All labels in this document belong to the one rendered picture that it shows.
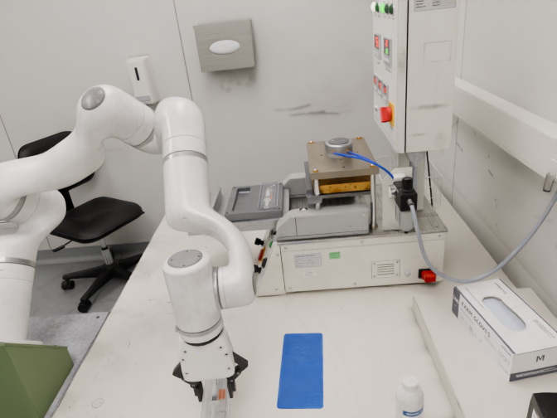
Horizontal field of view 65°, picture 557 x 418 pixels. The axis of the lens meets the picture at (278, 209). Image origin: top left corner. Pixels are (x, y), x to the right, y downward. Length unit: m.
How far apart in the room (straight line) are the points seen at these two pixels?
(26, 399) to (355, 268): 0.84
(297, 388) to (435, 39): 0.83
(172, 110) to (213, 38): 1.65
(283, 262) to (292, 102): 1.61
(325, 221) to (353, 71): 1.63
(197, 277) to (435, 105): 0.69
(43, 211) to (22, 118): 1.94
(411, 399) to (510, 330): 0.29
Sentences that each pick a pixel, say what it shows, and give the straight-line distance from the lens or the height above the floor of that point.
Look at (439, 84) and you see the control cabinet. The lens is 1.12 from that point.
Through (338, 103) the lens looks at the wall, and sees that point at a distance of 2.73.
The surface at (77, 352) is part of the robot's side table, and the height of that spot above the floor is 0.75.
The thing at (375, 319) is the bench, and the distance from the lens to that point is 1.21.
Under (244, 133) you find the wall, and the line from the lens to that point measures 2.77.
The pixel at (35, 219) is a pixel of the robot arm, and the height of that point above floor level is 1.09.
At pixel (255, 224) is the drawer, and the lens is 1.25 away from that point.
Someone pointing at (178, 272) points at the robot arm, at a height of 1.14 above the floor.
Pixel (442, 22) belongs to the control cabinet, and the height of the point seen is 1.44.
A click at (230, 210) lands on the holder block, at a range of 1.28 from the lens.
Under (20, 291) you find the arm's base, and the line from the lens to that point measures 1.20.
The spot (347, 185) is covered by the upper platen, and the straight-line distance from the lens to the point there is 1.22.
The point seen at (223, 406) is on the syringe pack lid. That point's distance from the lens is 0.97.
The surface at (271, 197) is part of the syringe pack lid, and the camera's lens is 1.30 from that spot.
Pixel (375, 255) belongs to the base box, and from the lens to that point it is 1.25.
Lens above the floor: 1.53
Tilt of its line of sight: 26 degrees down
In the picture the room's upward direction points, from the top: 7 degrees counter-clockwise
